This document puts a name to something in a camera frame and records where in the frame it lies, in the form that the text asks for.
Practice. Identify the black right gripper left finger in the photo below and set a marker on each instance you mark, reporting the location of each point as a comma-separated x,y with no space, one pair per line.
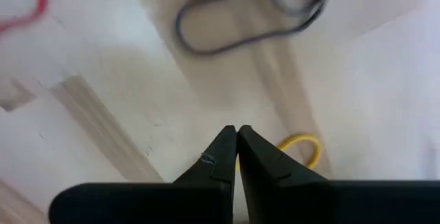
220,165

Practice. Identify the yellow rubber band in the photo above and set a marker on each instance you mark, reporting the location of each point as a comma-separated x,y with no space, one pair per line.
302,136

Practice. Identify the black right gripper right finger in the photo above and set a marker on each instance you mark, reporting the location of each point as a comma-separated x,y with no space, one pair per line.
261,165

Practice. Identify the dark brown rubber band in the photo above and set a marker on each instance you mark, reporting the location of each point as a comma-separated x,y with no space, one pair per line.
179,26

